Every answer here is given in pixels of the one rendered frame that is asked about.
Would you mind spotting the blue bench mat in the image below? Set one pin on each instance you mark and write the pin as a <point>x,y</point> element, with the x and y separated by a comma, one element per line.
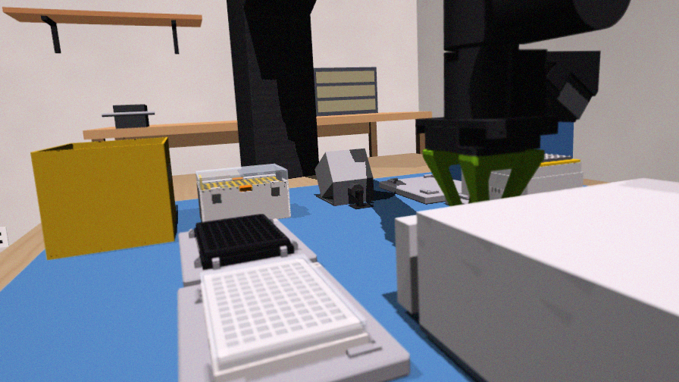
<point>112,316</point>

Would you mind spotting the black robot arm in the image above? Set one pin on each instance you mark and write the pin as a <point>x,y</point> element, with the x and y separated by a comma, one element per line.
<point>572,76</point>

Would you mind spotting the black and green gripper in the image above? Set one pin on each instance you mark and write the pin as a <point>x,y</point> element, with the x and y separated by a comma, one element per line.
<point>476,104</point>

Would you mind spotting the blue bin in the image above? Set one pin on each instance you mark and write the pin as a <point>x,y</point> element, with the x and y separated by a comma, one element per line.
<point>556,144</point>

